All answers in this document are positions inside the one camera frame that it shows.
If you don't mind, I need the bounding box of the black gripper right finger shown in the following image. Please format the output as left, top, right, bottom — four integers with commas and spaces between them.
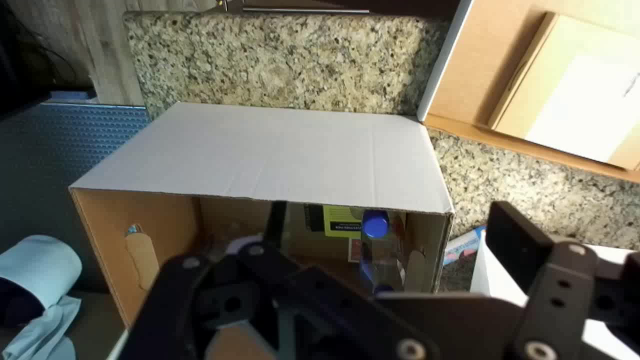
484, 200, 640, 360

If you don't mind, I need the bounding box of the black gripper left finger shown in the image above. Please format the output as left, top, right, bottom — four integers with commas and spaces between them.
122, 200, 317, 360

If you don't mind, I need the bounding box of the clear water bottle blue cap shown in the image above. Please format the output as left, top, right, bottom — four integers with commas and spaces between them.
359, 209, 408, 296

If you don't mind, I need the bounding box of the white cardboard box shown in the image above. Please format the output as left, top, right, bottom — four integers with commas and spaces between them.
69, 101, 456, 329

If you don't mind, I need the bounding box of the blue white flat package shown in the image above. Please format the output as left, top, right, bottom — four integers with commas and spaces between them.
440, 227, 489, 270

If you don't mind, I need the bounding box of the light blue cloth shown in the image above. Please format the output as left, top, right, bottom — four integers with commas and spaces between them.
0, 235, 85, 360

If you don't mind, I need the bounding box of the pale flat board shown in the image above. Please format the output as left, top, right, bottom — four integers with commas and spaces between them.
489, 10, 640, 172

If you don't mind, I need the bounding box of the brown shallow cardboard tray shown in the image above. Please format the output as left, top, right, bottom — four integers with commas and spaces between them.
418, 0, 640, 187

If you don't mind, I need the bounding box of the blue perforated platform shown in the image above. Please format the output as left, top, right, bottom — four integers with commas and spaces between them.
0, 99, 154, 296

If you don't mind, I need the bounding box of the light wood panel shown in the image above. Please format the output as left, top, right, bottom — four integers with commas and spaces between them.
8, 0, 147, 107

